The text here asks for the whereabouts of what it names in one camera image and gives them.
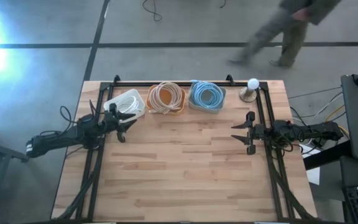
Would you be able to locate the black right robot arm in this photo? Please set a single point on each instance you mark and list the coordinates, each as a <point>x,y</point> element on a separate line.
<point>319,132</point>

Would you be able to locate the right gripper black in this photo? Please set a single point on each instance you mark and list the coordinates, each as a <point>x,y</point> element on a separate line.
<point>263,132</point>

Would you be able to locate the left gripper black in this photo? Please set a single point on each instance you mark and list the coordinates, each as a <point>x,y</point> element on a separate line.
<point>112,124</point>

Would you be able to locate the orange plastic bin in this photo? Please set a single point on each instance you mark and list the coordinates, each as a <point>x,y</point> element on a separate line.
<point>166,95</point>

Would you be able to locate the black floor stand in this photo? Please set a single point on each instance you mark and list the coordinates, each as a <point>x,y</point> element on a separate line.
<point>11,153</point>

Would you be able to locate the person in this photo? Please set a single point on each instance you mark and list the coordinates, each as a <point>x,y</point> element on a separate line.
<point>294,40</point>

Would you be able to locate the black frame clamp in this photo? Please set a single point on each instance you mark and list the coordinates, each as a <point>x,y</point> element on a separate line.
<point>117,79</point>
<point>229,79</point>

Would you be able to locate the white plastic bin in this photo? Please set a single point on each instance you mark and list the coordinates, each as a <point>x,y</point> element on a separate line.
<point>120,95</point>

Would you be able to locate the white paper sheet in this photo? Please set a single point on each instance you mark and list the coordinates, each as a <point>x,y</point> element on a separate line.
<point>314,177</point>

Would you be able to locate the person's hand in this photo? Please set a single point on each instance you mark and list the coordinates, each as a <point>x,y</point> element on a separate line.
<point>301,14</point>

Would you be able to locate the black metal table frame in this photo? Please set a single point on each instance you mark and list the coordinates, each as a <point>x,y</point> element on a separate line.
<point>166,84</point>

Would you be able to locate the white bulb on metal base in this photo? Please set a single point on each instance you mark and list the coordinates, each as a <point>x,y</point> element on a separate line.
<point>249,95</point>

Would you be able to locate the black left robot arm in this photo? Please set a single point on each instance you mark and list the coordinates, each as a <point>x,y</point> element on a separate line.
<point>57,140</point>

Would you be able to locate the light grey plastic bin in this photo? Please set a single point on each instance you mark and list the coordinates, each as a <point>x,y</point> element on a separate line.
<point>205,111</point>

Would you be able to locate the black cart leg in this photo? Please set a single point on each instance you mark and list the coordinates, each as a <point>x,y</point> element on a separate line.
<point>325,155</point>

